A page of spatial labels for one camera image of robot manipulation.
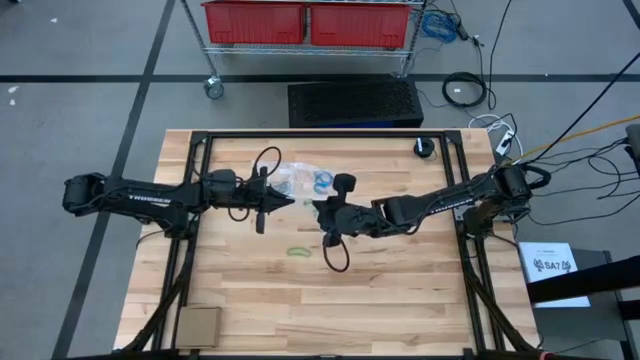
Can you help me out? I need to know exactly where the chrome wire shelving rack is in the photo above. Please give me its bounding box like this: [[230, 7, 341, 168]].
[[178, 0, 430, 100]]

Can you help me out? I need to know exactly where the black bar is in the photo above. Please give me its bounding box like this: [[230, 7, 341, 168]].
[[526, 253, 640, 306]]

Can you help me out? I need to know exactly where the grey box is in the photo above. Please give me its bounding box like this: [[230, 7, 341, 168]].
[[624, 123, 640, 174]]

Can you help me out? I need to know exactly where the yellow floor cable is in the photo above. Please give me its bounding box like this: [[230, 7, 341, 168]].
[[499, 113, 640, 167]]

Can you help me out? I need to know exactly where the brown cardboard piece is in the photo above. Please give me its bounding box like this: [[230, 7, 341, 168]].
[[175, 305, 223, 350]]

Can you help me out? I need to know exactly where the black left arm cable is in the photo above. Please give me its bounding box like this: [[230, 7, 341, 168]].
[[251, 145, 283, 177]]

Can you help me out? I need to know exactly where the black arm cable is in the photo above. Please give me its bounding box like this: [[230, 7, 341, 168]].
[[321, 239, 351, 274], [251, 145, 283, 177]]

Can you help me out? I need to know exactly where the black perforated metal box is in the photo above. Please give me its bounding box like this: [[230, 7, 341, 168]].
[[286, 78, 425, 129]]

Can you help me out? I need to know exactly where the black diagonal cable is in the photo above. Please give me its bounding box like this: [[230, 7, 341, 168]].
[[529, 49, 640, 164]]

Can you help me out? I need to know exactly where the grey cabinet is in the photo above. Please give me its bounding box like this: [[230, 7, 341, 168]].
[[528, 247, 640, 360]]

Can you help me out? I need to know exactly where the blue cable coil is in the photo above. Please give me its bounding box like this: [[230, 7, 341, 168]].
[[418, 9, 459, 44]]

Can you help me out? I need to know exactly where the black power adapter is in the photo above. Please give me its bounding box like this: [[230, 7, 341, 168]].
[[452, 13, 472, 42]]

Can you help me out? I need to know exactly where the black floor cable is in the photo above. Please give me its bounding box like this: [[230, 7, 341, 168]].
[[527, 192, 640, 226], [587, 137, 640, 201]]

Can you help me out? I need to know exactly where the white power strip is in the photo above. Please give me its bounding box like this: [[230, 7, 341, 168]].
[[494, 128, 516, 157]]

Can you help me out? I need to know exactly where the thick black cable loop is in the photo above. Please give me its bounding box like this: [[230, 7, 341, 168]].
[[522, 163, 553, 191]]

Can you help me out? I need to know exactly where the white cable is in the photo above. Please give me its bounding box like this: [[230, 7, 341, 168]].
[[467, 113, 525, 159]]

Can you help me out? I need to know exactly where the red plastic bin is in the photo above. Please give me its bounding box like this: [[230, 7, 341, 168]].
[[201, 0, 307, 45], [309, 2, 413, 50]]

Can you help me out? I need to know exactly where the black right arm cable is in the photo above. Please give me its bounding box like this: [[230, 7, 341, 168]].
[[321, 239, 351, 274]]

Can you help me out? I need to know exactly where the thin black hanging cable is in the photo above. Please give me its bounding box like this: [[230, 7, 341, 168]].
[[485, 0, 515, 110]]

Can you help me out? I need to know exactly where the black cable coil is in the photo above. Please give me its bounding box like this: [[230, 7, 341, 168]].
[[441, 71, 489, 109]]

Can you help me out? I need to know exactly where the black aluminium table frame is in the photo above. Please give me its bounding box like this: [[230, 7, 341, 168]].
[[113, 128, 549, 360]]

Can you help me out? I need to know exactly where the white paper sign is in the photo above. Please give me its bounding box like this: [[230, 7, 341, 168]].
[[518, 241, 592, 309]]

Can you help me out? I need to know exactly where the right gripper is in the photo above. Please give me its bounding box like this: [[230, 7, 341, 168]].
[[313, 173, 386, 239]]

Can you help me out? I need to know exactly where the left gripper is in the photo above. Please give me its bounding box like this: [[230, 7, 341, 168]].
[[202, 168, 296, 235]]

